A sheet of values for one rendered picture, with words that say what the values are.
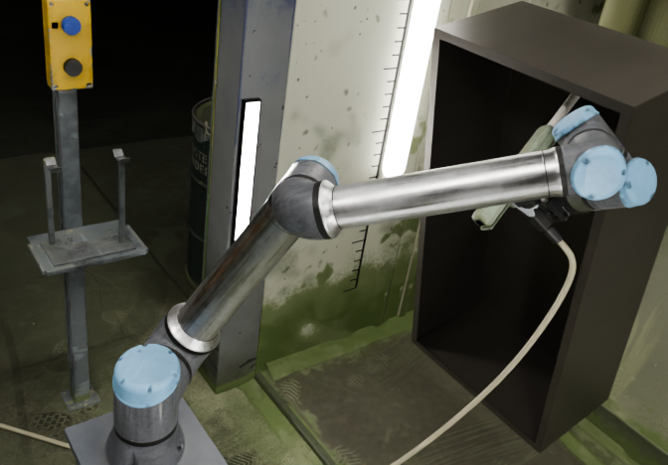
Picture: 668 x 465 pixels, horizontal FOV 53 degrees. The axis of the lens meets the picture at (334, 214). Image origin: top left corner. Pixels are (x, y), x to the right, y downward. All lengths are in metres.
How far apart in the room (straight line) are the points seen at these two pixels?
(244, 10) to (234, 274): 0.89
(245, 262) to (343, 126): 1.07
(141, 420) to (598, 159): 1.12
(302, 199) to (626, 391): 2.07
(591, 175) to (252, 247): 0.73
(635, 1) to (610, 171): 1.80
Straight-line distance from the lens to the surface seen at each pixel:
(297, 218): 1.28
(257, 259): 1.51
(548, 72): 1.65
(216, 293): 1.60
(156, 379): 1.61
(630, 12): 2.95
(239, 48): 2.16
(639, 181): 1.38
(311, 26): 2.26
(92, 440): 1.86
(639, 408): 3.05
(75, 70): 2.10
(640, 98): 1.58
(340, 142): 2.50
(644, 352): 3.07
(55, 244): 2.29
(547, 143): 1.68
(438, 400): 2.97
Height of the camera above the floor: 2.00
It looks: 28 degrees down
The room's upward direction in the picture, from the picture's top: 9 degrees clockwise
